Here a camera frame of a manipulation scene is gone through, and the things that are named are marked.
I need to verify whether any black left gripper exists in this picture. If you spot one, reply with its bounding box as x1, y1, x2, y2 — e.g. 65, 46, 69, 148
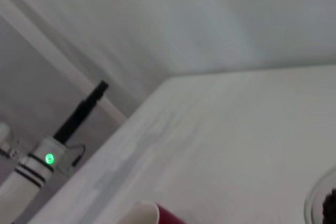
53, 80, 109, 145

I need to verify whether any red ceramic mug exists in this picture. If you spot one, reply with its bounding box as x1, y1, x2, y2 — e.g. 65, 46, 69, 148
125, 200, 187, 224

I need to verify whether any coffee beans pile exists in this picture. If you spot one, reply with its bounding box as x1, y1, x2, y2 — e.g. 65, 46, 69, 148
322, 188, 336, 224

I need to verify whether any glass jar of coffee beans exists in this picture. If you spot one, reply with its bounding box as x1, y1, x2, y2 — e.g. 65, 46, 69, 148
303, 166, 336, 224

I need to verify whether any white background device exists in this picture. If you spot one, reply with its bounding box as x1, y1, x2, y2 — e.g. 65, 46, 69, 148
0, 122, 22, 162

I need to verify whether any white frame bar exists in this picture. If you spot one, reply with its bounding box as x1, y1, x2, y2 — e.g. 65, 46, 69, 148
0, 0, 127, 120

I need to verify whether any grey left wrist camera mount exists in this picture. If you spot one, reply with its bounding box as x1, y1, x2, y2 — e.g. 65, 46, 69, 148
58, 143, 86, 176

